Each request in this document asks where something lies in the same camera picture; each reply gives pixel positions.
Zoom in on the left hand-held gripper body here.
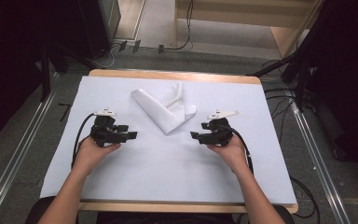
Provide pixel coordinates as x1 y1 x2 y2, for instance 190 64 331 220
89 107 131 148

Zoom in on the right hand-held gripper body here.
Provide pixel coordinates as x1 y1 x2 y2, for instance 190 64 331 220
198 108 240 147

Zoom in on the white mesh laundry bag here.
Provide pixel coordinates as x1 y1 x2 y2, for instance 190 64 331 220
131 81 198 136

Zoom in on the person's right hand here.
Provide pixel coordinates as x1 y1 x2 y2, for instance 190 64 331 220
206 133 250 175

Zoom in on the person's left hand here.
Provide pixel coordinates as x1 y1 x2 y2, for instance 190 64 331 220
74 134 122 175

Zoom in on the white table cover sheet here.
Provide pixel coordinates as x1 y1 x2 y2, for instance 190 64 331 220
39 75 298 205

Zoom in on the wooden table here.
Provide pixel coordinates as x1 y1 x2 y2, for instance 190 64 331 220
77 68 299 215

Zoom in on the person's dark clothing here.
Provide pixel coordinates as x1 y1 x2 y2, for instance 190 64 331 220
24 196 296 224

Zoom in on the dark cabinet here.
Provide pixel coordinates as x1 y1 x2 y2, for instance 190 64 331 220
76 0 122 61

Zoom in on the dark curtain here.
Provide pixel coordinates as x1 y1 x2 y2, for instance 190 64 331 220
0 0 87 150
302 0 358 185

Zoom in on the light wooden shelf unit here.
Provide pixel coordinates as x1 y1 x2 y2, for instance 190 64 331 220
173 0 324 59

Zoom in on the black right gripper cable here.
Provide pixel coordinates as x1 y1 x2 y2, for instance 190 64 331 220
227 125 255 175

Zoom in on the white floor cable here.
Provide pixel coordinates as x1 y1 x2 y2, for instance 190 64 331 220
95 43 121 69

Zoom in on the black metal stand frame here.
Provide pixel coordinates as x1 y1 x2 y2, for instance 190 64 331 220
246 50 313 114

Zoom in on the aluminium floor rail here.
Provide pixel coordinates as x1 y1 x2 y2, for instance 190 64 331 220
286 92 352 224
0 88 58 224

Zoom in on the black hanging cable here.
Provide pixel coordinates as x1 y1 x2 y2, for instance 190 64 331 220
163 0 196 51

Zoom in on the black floor cable loop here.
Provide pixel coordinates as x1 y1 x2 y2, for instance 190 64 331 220
288 175 322 220

